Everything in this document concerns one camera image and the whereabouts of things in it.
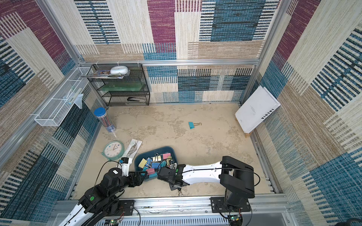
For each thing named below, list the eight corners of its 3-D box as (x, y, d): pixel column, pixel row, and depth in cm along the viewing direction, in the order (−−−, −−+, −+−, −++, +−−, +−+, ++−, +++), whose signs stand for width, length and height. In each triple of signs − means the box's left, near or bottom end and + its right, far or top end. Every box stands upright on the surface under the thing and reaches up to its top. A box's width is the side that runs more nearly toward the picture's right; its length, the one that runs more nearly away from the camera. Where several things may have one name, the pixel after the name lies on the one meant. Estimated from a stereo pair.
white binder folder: (240, 137, 102) (258, 108, 78) (231, 119, 112) (244, 88, 88) (258, 134, 103) (281, 105, 79) (247, 117, 114) (264, 85, 90)
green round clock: (102, 159, 93) (100, 157, 90) (108, 142, 100) (106, 140, 98) (121, 159, 92) (120, 157, 90) (126, 142, 100) (125, 140, 98)
